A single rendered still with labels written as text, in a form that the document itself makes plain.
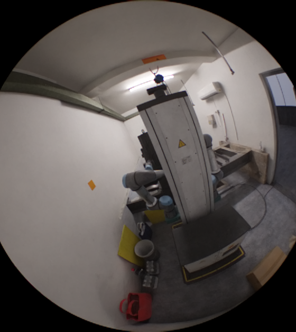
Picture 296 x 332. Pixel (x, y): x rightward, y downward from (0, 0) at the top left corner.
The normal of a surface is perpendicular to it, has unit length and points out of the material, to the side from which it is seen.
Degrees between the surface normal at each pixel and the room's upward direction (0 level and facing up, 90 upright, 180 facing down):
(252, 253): 0
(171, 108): 90
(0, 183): 90
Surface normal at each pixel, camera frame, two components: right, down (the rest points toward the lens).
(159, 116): 0.03, 0.31
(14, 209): 0.92, -0.37
